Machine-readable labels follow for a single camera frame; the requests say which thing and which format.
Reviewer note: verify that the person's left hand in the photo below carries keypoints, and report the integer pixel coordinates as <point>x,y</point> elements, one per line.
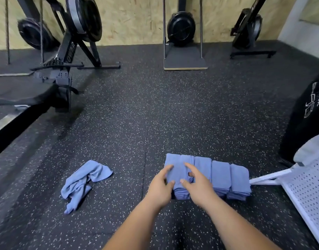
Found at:
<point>160,190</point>

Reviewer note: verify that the person's right hand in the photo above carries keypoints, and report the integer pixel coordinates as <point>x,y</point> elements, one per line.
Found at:
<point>200,189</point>

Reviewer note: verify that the plain blue towel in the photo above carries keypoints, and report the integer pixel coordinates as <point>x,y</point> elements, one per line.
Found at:
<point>176,159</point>

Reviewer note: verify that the blue towel pile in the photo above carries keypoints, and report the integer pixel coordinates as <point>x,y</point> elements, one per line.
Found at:
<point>84,182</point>

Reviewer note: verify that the white perforated metal rack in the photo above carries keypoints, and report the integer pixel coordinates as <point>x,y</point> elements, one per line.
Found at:
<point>308,190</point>

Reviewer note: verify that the person's right forearm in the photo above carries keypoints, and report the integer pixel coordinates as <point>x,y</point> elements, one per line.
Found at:
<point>240,226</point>

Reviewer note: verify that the person's left forearm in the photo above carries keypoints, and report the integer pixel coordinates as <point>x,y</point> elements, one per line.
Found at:
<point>136,226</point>

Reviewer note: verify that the black printed punching bag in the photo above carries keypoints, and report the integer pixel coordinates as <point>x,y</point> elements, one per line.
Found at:
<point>308,117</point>

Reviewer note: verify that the black ski trainer wooden-edged platform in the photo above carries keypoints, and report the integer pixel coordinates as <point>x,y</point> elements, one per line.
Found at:
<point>183,44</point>

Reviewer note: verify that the black upright exercise machine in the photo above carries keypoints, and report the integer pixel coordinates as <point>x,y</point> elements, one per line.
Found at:
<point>247,31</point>

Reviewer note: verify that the black ski trainer grey platform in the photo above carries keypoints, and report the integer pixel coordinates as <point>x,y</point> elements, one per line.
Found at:
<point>34,33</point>

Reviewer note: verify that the black rowing machine with rail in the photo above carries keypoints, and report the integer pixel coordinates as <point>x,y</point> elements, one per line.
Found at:
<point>29,93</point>

